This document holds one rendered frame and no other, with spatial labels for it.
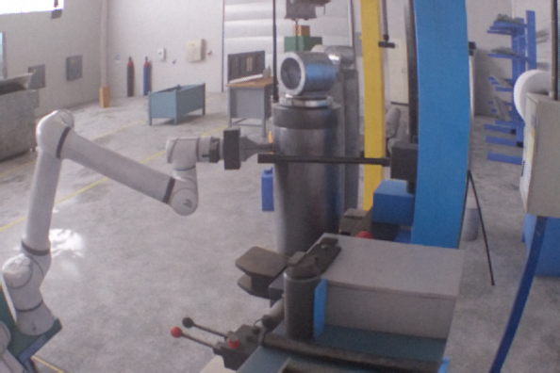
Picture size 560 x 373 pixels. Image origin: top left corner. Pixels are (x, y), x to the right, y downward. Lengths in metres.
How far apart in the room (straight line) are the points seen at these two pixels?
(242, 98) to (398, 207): 6.20
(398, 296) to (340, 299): 0.14
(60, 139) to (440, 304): 1.18
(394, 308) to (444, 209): 0.43
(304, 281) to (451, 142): 0.59
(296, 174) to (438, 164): 0.45
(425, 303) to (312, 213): 0.62
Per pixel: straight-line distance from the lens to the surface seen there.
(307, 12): 1.59
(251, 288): 1.49
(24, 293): 1.68
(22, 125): 9.15
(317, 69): 1.39
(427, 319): 1.00
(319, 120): 1.37
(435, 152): 1.28
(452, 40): 1.24
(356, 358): 0.91
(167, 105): 9.41
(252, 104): 7.52
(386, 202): 1.55
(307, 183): 1.42
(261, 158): 1.24
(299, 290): 0.93
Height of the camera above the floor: 1.70
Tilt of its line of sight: 18 degrees down
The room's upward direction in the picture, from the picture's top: 1 degrees counter-clockwise
